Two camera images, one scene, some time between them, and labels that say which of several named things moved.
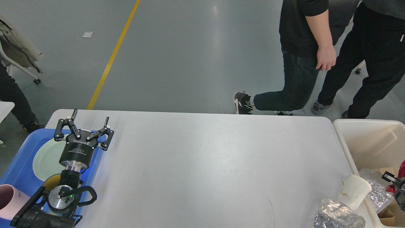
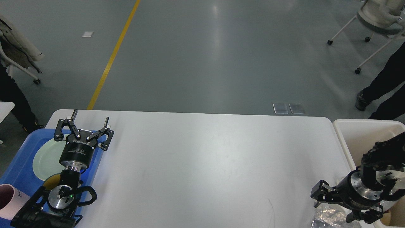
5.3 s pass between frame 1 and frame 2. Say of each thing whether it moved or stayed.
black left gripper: stayed
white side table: stayed
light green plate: stayed
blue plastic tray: stayed
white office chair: moved
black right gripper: moved
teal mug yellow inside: stayed
